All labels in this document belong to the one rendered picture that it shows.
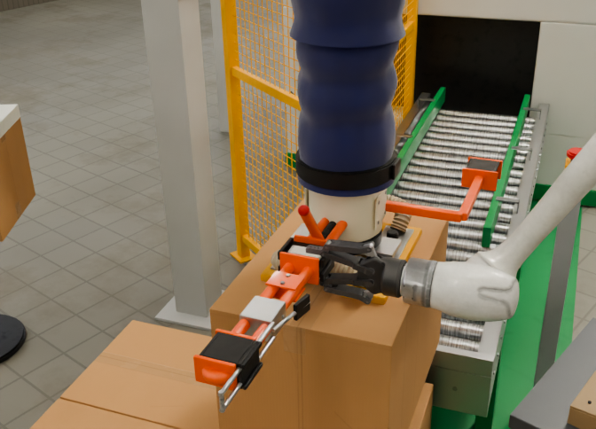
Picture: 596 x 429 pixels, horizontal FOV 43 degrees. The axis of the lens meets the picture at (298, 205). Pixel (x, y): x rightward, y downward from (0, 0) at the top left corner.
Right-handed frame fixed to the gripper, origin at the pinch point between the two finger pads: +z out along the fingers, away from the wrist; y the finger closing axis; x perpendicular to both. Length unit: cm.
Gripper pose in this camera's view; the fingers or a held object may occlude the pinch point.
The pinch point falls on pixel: (305, 261)
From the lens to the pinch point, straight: 153.4
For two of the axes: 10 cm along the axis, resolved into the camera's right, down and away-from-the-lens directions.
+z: -9.4, -1.4, 3.2
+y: 0.2, 8.9, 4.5
